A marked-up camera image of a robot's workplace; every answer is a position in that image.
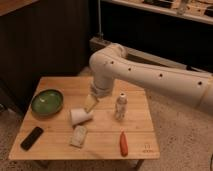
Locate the metal vertical pole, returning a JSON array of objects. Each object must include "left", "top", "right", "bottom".
[{"left": 97, "top": 0, "right": 103, "bottom": 40}]

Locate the dark wooden cabinet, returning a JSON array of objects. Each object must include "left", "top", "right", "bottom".
[{"left": 0, "top": 0, "right": 89, "bottom": 114}]

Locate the orange carrot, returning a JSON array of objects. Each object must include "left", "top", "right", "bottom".
[{"left": 120, "top": 132, "right": 128, "bottom": 156}]

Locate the small clear plastic bottle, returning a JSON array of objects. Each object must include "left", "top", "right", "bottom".
[{"left": 115, "top": 93, "right": 127, "bottom": 121}]

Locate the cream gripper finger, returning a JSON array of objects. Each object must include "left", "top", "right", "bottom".
[{"left": 84, "top": 94, "right": 99, "bottom": 113}]

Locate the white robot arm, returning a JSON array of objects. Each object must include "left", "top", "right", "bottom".
[{"left": 89, "top": 43, "right": 213, "bottom": 115}]

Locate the wooden folding table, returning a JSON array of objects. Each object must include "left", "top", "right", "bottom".
[{"left": 9, "top": 77, "right": 160, "bottom": 160}]

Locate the white paper cup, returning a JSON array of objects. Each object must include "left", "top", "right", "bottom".
[{"left": 70, "top": 108, "right": 93, "bottom": 126}]

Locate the black remote control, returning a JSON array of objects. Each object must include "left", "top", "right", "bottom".
[{"left": 20, "top": 127, "right": 44, "bottom": 151}]

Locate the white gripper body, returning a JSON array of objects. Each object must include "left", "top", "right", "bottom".
[{"left": 90, "top": 80, "right": 113, "bottom": 98}]

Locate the green ceramic bowl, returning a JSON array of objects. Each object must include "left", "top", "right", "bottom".
[{"left": 31, "top": 89, "right": 64, "bottom": 117}]

